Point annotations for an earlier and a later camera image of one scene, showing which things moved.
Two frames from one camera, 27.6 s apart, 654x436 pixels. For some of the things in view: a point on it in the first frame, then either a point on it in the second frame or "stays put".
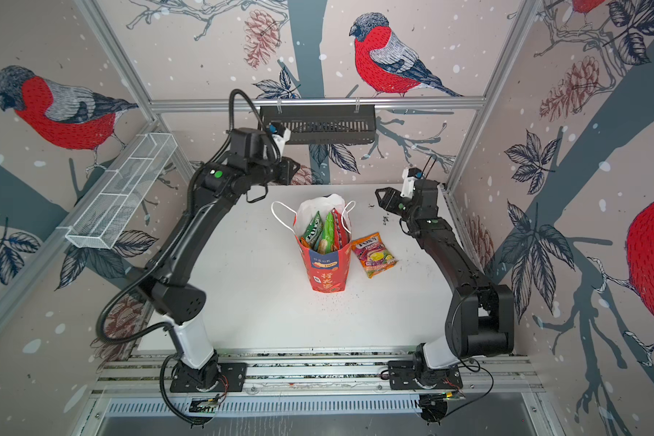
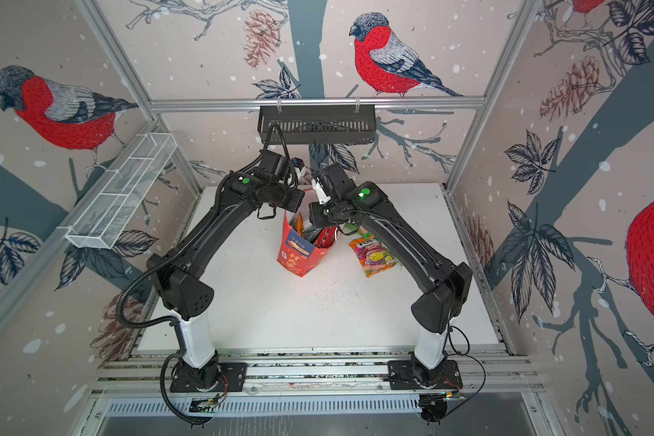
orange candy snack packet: x=373 y=254 stays put
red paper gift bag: x=329 y=268 → x=296 y=252
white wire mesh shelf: x=122 y=190 stays put
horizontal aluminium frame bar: x=253 y=104 stays put
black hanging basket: x=324 y=124 stays put
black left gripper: x=285 y=164 → x=298 y=196
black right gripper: x=394 y=198 → x=318 y=218
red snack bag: x=341 y=236 → x=327 y=237
